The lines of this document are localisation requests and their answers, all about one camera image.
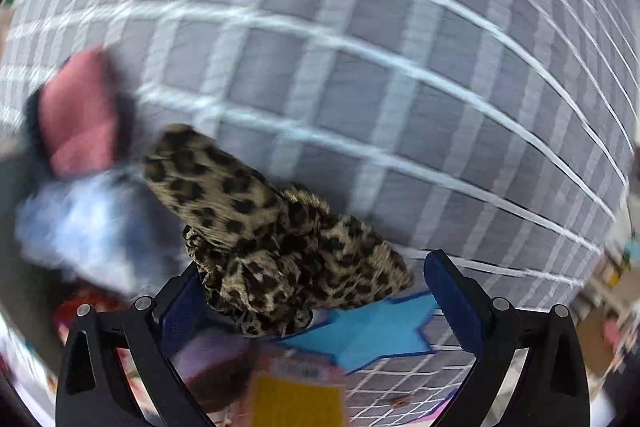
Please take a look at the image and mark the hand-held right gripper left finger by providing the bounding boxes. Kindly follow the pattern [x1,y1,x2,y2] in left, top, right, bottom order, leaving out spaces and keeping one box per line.
[54,264,216,427]

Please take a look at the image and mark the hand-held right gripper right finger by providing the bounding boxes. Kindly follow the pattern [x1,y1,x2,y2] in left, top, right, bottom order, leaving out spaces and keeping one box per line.
[424,249,593,427]

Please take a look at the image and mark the dark leopard print scrunchie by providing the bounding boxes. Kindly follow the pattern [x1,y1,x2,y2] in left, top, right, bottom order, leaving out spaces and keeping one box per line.
[142,123,415,339]

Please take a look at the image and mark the dark brown cloth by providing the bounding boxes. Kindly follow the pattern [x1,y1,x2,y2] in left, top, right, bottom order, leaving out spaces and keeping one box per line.
[185,332,261,413]

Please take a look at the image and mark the blue paper star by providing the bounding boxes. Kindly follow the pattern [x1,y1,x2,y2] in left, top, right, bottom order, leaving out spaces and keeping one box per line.
[280,292,438,375]

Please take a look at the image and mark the light blue fluffy scrunchie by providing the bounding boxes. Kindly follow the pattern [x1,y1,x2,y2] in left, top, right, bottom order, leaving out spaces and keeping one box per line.
[15,172,166,298]

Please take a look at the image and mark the pink patterned cardboard box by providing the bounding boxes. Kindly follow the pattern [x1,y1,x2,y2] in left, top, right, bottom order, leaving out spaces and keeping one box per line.
[247,349,351,427]

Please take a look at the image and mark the grey checked tablecloth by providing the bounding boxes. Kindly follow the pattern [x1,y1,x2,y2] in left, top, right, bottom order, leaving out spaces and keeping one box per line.
[0,0,633,423]

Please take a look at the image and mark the pink black fluffy earmuff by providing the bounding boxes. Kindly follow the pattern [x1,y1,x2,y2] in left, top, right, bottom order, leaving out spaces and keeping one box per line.
[22,47,136,178]

